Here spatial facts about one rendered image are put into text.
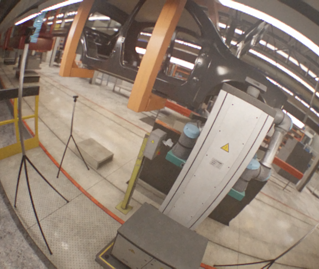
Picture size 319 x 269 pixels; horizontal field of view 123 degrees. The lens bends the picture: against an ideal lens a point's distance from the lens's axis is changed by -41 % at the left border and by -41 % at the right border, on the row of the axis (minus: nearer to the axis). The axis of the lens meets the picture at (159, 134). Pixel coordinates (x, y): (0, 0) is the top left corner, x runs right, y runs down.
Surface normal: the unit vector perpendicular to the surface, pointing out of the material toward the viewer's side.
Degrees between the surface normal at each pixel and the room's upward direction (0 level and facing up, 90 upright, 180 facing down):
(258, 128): 90
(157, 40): 90
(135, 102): 90
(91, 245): 0
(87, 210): 0
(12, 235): 0
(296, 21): 116
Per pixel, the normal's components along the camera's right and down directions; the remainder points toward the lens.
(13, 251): 0.34, -0.86
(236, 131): -0.44, 0.21
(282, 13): -0.51, 0.59
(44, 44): 0.85, 0.45
